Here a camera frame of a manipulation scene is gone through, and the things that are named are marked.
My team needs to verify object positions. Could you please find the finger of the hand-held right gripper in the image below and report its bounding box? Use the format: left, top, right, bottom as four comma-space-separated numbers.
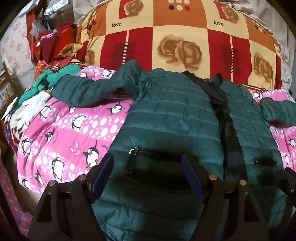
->
275, 167, 296, 197

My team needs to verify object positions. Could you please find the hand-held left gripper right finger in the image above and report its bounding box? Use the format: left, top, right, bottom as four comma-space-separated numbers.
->
181, 153, 278, 241

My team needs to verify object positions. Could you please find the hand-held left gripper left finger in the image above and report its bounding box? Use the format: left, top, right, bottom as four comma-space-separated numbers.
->
28, 152, 115, 241

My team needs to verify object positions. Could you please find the green quilted jacket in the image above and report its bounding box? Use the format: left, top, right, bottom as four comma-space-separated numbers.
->
51, 60, 296, 241

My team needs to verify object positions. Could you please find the pile of red clothes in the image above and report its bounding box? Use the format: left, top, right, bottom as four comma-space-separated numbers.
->
32, 22, 95, 70

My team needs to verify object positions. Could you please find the pink penguin blanket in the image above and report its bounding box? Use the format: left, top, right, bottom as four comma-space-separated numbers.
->
17, 65, 296, 197

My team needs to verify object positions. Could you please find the pink floral sheet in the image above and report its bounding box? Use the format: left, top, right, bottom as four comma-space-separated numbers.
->
0, 160, 33, 234

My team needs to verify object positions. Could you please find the white printed cloth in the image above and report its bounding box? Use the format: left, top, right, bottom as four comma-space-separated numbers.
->
2, 93, 53, 146

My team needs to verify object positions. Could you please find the teal green garment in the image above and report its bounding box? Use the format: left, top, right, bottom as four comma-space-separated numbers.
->
18, 65, 81, 105

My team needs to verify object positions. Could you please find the checkered rose print quilt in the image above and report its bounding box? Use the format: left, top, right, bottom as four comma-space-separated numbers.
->
76, 0, 284, 91

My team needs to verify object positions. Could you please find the clear plastic bag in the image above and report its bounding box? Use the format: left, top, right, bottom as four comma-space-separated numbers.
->
30, 20, 50, 37
44, 0, 62, 14

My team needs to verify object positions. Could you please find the metal pot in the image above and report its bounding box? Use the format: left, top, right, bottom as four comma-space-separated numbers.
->
44, 0, 74, 24

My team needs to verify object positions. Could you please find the grey beige sheet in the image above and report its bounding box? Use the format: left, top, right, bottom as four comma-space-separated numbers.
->
231, 0, 296, 91

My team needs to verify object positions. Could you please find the wooden frame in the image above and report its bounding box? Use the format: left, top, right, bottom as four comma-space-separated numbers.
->
0, 62, 16, 112

